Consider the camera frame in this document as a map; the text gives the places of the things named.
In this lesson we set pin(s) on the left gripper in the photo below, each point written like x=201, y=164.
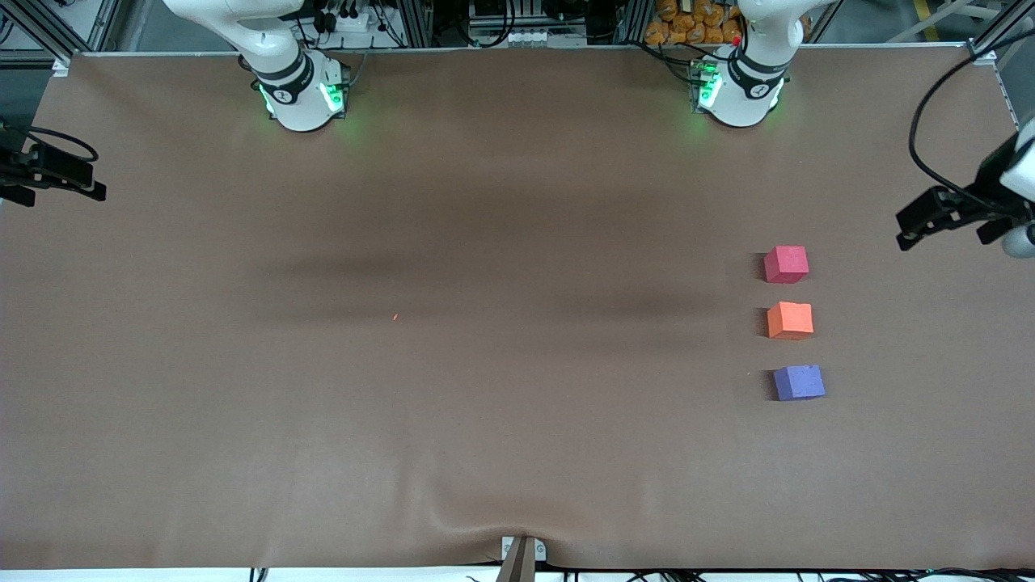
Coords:
x=991, y=187

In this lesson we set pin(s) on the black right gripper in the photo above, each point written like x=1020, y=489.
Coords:
x=18, y=166

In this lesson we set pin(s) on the orange foam cube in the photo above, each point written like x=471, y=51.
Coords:
x=790, y=321

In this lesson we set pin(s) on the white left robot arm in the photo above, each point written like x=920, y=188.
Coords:
x=748, y=77

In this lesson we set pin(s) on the red foam cube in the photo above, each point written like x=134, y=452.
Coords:
x=786, y=265

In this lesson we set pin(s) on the violet foam cube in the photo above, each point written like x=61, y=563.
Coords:
x=799, y=383

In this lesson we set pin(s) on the pile of orange packets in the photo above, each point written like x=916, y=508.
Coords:
x=695, y=23

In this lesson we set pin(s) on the white power strip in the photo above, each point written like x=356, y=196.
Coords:
x=348, y=18

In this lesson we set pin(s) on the brown table mat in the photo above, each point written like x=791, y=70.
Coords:
x=404, y=444

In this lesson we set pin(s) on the white terminal block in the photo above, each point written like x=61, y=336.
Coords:
x=527, y=36

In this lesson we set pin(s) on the aluminium frame post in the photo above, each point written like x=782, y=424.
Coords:
x=999, y=32
x=44, y=28

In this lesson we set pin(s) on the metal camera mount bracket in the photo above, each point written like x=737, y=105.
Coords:
x=521, y=559

